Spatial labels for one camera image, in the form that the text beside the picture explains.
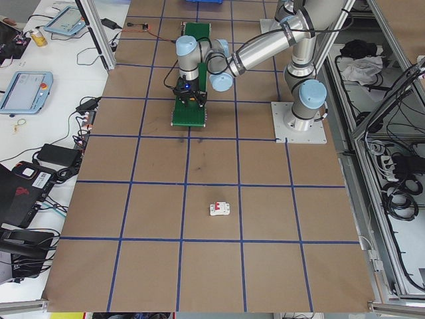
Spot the black electronics box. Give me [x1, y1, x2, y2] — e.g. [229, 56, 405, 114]
[0, 21, 33, 66]

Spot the aluminium profile bar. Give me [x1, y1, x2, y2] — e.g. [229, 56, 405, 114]
[0, 298, 50, 315]
[367, 300, 425, 316]

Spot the black device orange edge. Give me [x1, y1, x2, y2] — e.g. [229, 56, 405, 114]
[11, 161, 56, 191]

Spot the black power supply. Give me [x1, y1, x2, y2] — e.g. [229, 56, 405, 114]
[393, 154, 416, 175]

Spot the blue grey teach pendant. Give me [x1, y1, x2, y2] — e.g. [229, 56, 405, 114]
[43, 5, 88, 36]
[0, 70, 54, 116]

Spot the power strip with red switches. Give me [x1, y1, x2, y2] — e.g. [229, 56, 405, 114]
[73, 109, 97, 150]

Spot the coiled black cable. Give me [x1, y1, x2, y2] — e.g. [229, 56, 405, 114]
[381, 181, 421, 222]

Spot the black docking device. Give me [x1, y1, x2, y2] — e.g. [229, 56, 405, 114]
[0, 227, 60, 280]

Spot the white square base plate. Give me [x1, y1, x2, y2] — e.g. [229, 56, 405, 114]
[271, 101, 328, 146]
[260, 19, 287, 43]

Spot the large black power brick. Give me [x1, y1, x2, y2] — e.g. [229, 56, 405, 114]
[36, 143, 82, 165]

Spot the aluminium frame post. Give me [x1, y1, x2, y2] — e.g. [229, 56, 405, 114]
[74, 0, 117, 70]

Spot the metal V-shaped frame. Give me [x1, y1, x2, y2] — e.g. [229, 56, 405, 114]
[327, 0, 425, 303]

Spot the black cloth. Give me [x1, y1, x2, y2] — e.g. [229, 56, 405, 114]
[340, 39, 379, 59]

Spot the black plug adapter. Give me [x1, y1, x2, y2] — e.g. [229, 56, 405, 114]
[76, 97, 102, 112]

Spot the yellow drink can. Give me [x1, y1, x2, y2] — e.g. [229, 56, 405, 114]
[29, 29, 48, 47]

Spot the green conveyor belt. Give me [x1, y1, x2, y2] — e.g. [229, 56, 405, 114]
[170, 21, 213, 129]

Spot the white circuit breaker red switch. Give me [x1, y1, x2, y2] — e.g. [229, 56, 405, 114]
[209, 201, 231, 217]

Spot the black laptop red logo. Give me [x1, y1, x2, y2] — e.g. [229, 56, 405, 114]
[0, 162, 56, 229]

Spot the white crumpled cloth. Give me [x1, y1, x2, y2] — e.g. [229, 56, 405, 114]
[341, 56, 384, 86]

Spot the red thin cable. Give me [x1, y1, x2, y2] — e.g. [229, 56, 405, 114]
[122, 28, 183, 45]

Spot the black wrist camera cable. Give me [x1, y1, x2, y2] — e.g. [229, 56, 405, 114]
[163, 49, 235, 91]

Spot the white power strip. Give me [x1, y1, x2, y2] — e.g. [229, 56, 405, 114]
[378, 154, 399, 182]

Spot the grey metal bracket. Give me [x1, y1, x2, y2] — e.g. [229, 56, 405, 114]
[367, 249, 383, 272]

